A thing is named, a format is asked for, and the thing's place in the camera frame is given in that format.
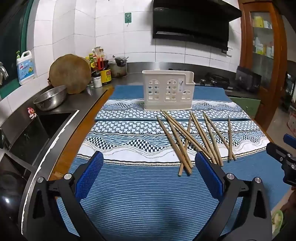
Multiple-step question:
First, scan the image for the pale green object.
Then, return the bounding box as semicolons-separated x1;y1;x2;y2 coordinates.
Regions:
271;210;284;232

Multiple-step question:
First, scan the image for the pile of wooden chopsticks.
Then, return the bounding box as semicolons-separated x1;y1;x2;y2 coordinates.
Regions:
156;110;237;177

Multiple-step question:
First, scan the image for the black range hood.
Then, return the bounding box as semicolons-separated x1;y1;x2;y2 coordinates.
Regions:
153;0;243;50

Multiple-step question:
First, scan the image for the dark soy sauce bottle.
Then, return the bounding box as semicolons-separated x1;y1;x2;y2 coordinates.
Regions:
101;61;112;85

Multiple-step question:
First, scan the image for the white plastic utensil holder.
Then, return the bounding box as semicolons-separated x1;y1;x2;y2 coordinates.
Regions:
142;70;196;111

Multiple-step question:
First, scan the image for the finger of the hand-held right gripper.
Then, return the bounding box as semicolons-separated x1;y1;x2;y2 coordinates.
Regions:
283;134;296;145
266;142;296;186

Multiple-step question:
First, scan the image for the round wooden cutting board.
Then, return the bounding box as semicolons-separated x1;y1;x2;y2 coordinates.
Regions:
49;54;92;94

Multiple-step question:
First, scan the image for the black countertop appliance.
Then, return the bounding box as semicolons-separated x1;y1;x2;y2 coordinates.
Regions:
236;66;262;92

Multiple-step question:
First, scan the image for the green base cabinet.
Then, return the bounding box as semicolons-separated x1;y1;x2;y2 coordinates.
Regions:
225;95;260;118

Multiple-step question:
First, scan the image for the metal pot with lid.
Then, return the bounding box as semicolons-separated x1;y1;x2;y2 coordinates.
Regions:
109;56;128;78

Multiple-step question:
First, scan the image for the small white jar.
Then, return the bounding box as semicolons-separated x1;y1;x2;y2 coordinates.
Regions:
93;72;102;88

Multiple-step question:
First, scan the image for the wooden glass door cabinet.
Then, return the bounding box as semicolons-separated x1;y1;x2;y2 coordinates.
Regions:
238;0;289;130

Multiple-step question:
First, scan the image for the person's right forearm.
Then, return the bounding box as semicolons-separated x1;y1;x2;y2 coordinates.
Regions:
281;190;296;241

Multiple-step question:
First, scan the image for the black kitchen sink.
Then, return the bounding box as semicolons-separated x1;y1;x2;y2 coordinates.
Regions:
9;110;79;167

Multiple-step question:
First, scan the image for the metal faucet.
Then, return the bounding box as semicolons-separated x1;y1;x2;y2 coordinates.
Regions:
0;61;9;86

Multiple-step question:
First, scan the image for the metal colander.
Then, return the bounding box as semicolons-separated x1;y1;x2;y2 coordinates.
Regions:
33;85;68;111

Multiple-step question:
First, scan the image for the white detergent bottle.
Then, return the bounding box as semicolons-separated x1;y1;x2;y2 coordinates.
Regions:
16;50;36;86

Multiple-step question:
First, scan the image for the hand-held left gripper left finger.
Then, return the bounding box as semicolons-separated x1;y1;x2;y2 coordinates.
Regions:
22;151;105;241

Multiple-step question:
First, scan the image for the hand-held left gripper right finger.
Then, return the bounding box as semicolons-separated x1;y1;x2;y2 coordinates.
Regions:
195;151;272;241

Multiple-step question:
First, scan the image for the black gas stove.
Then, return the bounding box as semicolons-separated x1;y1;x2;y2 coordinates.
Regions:
199;72;234;90

